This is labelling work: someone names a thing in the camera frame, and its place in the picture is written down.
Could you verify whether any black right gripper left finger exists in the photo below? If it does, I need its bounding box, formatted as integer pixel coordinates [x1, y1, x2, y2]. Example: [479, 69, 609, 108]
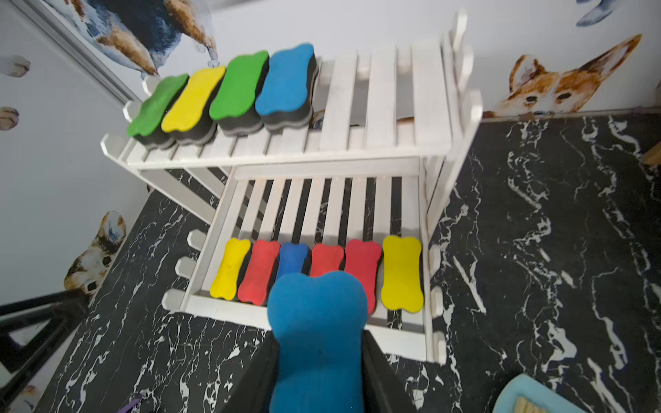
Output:
[221, 331, 280, 413]

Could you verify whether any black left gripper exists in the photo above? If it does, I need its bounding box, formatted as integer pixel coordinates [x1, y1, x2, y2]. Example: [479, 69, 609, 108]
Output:
[1, 289, 90, 410]

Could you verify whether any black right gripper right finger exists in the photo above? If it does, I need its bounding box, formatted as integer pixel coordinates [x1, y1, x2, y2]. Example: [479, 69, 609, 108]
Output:
[361, 330, 416, 413]

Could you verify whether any light blue eraser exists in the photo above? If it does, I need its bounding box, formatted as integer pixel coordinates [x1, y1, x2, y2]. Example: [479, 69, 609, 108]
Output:
[255, 43, 318, 132]
[267, 271, 368, 412]

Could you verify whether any white wooden two-tier shelf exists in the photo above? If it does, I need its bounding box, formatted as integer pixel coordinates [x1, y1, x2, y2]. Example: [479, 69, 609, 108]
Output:
[101, 11, 483, 364]

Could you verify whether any yellow eraser lower right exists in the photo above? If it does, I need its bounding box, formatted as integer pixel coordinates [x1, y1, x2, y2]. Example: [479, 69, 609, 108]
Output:
[380, 236, 424, 313]

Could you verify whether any yellow eraser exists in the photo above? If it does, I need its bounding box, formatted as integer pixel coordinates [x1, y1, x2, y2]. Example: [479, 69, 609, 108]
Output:
[161, 66, 227, 146]
[380, 236, 424, 313]
[210, 239, 252, 301]

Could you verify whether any red eraser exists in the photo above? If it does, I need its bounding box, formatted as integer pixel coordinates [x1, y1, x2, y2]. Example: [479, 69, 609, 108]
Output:
[310, 244, 344, 278]
[239, 240, 281, 306]
[344, 239, 382, 315]

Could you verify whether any yellow eraser lower left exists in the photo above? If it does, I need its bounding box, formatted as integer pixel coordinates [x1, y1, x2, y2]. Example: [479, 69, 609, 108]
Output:
[210, 239, 252, 301]

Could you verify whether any purple pink garden fork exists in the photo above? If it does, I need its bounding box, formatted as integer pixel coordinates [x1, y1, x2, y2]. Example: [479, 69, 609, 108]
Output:
[118, 393, 145, 413]

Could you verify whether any teal dustpan with brush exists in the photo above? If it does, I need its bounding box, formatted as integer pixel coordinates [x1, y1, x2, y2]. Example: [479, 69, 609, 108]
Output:
[492, 374, 584, 413]

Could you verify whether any green eraser upper left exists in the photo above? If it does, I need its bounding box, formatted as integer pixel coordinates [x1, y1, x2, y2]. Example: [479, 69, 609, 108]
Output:
[127, 73, 189, 150]

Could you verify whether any green eraser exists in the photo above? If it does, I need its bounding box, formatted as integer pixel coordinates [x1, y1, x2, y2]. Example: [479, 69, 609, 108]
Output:
[209, 51, 270, 137]
[127, 73, 189, 150]

